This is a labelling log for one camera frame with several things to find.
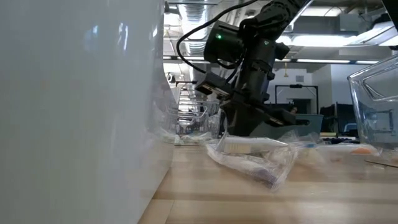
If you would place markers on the orange toothbrush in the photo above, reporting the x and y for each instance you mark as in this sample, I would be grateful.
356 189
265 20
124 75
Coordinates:
351 150

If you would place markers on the teal plastic bin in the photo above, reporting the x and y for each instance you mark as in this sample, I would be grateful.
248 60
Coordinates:
314 124

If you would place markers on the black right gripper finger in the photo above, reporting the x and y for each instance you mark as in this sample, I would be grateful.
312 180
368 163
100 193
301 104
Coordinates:
253 121
234 121

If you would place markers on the long ceiling light bar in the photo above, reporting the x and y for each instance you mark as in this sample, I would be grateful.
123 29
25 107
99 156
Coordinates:
320 61

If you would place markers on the white plastic bin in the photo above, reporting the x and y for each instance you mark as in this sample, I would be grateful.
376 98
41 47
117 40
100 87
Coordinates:
77 124

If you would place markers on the green toothbrush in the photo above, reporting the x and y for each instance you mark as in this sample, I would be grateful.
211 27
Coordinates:
189 138

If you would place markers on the wide clear plastic bin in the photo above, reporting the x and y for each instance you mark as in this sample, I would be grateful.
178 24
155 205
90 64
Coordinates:
379 130

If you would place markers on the black station frame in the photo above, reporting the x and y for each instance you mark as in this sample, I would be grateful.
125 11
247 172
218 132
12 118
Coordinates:
295 86

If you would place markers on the narrow clear plastic bin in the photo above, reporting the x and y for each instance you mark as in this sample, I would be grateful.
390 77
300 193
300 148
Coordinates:
199 118

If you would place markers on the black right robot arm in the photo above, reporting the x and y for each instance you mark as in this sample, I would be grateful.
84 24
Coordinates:
261 62

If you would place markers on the wide silver ventilation duct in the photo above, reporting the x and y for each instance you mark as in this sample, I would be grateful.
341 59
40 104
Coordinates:
194 18

